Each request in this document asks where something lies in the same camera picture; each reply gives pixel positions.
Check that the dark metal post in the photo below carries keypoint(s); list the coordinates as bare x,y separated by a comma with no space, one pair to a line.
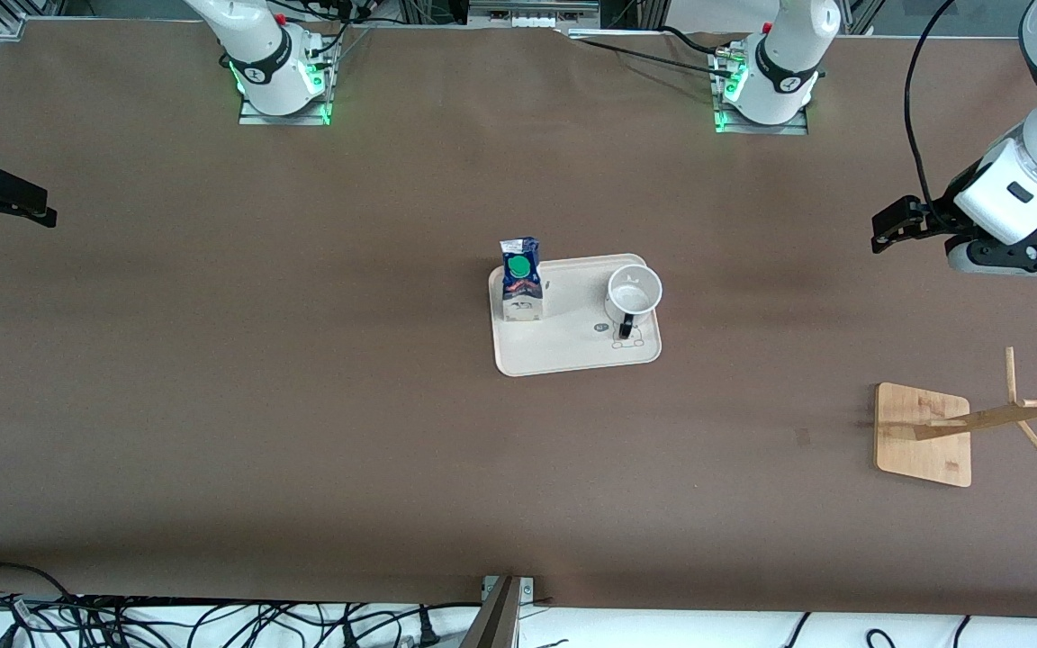
493,625

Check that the wooden mug rack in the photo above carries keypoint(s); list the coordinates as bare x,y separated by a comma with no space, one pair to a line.
919,450

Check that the cream rabbit print tray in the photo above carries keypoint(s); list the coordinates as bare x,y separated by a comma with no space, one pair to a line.
572,351

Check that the blue white milk carton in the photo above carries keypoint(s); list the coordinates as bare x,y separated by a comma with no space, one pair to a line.
521,288

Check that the grey power strip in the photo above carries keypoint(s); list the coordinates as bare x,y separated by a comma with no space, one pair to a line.
532,16

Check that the white smiley face mug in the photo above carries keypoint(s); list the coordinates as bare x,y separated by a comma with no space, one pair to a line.
634,290

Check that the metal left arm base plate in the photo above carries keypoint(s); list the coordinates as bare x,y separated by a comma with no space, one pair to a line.
789,130

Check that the black power plug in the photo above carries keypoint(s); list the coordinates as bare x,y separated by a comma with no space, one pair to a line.
427,634

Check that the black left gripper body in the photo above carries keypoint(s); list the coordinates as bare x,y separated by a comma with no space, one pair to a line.
931,220

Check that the small metal bracket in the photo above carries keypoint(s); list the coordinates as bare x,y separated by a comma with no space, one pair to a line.
527,589

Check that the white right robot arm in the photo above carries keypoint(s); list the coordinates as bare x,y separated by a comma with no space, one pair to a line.
266,54

